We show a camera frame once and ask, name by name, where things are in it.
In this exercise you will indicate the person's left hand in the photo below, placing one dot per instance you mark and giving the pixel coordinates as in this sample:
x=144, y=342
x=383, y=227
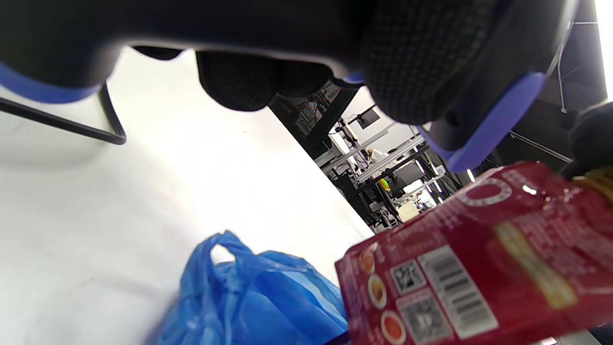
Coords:
x=239, y=81

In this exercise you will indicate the person's right hand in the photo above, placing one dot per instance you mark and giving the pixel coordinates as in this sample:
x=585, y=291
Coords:
x=594, y=139

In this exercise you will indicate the red ketchup package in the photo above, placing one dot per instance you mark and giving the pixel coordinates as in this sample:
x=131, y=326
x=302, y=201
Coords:
x=479, y=268

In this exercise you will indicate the black and blue barcode scanner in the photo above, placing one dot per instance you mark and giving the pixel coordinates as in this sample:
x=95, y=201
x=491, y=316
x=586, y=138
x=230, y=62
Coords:
x=72, y=38

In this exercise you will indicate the blue plastic bag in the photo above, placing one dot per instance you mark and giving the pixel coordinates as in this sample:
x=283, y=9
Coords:
x=258, y=297

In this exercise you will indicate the background equipment racks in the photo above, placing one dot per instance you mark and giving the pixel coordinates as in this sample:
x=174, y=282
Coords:
x=364, y=158

